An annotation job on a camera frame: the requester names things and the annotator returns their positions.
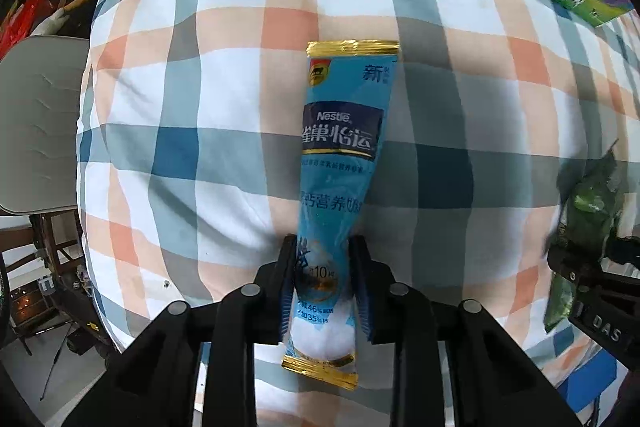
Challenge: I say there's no plaid checkered quilt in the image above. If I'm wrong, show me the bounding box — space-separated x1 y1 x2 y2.
77 0 639 384

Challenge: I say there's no red plastic bag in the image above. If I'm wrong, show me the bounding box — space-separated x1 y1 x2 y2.
1 0 58 57

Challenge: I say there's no grey chair seat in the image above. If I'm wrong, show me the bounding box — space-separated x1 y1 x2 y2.
0 36 89 216

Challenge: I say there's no green snack bag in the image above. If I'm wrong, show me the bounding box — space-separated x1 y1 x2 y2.
544 146 624 333

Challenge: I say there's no blue Nestle milk powder sachet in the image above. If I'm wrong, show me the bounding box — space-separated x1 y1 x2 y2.
282 39 399 390

